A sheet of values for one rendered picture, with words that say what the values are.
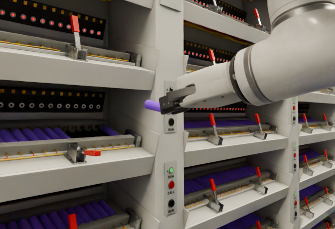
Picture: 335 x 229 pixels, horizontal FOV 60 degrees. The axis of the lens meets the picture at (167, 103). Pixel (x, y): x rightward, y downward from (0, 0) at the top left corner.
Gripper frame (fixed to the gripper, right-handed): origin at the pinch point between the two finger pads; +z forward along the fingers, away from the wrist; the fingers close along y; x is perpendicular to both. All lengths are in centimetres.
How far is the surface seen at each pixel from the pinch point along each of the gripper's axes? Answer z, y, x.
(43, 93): 26.8, 12.6, -8.6
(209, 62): 25, -48, -23
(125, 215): 24.2, -3.3, 20.8
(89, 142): 18.1, 7.4, 3.8
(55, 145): 18.1, 14.6, 3.9
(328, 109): 19, -146, -5
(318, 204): 27, -120, 43
